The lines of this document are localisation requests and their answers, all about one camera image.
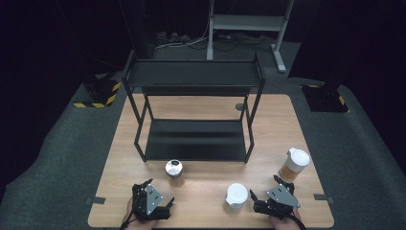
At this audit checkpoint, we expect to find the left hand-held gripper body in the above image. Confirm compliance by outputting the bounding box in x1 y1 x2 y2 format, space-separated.
131 183 171 222

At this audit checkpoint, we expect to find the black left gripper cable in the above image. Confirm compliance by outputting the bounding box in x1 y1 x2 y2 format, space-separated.
119 209 134 230

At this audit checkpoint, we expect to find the glass jar with silver lid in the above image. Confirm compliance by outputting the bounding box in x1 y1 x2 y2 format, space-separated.
165 158 186 188

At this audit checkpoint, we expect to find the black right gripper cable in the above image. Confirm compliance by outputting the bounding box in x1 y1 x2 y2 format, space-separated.
286 213 308 230

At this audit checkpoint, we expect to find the black power strip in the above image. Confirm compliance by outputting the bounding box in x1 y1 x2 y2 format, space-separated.
155 31 192 46

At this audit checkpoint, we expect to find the glass jar with white lid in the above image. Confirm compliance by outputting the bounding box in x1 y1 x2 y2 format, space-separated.
222 182 249 216
278 147 311 184

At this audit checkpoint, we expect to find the black cable bundle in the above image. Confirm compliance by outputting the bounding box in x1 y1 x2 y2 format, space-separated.
186 31 276 53

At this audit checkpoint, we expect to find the black two-tier metal rack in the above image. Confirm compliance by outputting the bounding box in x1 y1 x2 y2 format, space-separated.
121 52 267 165

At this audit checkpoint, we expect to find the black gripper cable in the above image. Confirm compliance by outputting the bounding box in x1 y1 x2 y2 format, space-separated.
286 213 308 230
119 209 134 230

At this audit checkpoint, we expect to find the white cable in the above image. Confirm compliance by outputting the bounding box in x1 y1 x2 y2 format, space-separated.
155 17 213 50

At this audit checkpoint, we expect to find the person's left hand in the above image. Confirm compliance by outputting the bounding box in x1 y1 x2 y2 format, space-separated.
121 196 158 230

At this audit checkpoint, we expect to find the grey metal stand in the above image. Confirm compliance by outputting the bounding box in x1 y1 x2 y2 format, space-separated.
206 0 295 74

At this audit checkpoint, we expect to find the yellow-black striped stand base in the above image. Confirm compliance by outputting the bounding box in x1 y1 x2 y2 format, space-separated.
301 83 350 114
73 74 123 109

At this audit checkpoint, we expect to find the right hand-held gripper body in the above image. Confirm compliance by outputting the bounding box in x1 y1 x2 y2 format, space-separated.
254 184 302 221

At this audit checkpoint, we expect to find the person's right hand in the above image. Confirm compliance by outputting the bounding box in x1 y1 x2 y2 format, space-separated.
269 208 303 230

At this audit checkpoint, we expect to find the grey tape strip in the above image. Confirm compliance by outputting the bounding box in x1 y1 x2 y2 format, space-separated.
313 193 336 205
84 195 106 206

